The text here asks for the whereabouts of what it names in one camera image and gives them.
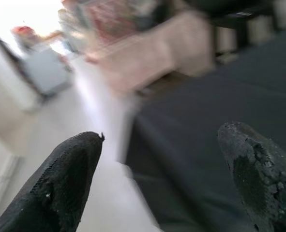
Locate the black round stool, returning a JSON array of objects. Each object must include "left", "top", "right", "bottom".
[{"left": 200, "top": 0, "right": 281, "bottom": 58}]

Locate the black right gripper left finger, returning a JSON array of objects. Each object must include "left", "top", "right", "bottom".
[{"left": 0, "top": 131, "right": 106, "bottom": 232}]

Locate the red printed box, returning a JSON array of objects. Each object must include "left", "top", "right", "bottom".
[{"left": 89, "top": 0, "right": 143, "bottom": 37}]

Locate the white plastic table leg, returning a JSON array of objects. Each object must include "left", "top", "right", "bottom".
[{"left": 74, "top": 58, "right": 163, "bottom": 232}]

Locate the white chest freezer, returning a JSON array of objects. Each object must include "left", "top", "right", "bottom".
[{"left": 24, "top": 47, "right": 72, "bottom": 96}]

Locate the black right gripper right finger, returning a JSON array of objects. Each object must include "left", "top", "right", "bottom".
[{"left": 217, "top": 122, "right": 286, "bottom": 232}]

